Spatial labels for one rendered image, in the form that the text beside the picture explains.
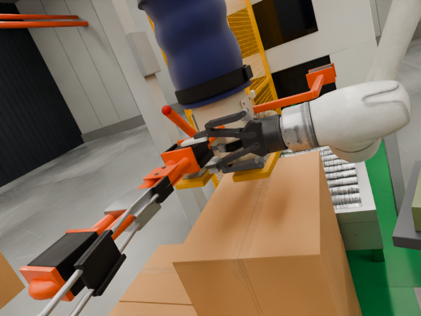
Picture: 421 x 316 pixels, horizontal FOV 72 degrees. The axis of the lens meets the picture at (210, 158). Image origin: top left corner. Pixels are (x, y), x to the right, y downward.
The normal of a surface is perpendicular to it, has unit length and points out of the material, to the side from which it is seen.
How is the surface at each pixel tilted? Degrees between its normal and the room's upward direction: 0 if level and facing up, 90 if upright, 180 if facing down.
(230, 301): 90
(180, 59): 75
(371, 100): 52
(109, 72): 90
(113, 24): 90
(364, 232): 90
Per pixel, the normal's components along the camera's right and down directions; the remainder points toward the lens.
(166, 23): -0.66, 0.10
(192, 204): -0.34, 0.41
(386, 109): -0.25, 0.18
